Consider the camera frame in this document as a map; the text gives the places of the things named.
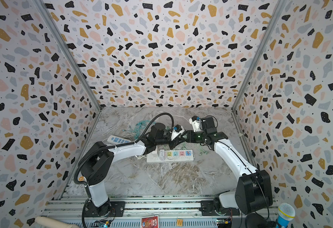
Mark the white rectangular charger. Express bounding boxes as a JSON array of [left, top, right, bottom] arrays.
[[159, 150, 165, 161]]

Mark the large colourful power strip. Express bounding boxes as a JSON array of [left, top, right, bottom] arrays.
[[147, 150, 194, 163]]

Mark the small white blue power strip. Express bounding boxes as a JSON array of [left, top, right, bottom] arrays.
[[107, 135, 130, 145]]

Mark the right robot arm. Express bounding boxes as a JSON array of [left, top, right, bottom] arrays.
[[182, 131, 273, 214]]

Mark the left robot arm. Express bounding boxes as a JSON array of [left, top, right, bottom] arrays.
[[73, 113, 174, 218]]

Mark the small yellow tag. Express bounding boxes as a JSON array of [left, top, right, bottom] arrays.
[[176, 219, 183, 227]]

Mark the red snack packet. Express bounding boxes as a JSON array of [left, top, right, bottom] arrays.
[[140, 215, 159, 228]]

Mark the black round object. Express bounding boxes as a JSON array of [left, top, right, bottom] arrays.
[[244, 213, 269, 228]]

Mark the blue toy microphone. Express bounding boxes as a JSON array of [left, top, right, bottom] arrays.
[[275, 203, 295, 228]]

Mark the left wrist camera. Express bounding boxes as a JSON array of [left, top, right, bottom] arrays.
[[170, 124, 185, 141]]

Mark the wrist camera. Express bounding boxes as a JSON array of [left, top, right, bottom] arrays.
[[170, 124, 185, 141], [189, 116, 217, 133]]

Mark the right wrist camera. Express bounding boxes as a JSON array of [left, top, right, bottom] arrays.
[[189, 116, 217, 133]]

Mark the teal multi-head cable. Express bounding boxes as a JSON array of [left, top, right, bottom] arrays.
[[129, 120, 156, 139]]

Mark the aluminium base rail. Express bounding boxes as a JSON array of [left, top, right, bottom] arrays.
[[39, 194, 280, 228]]

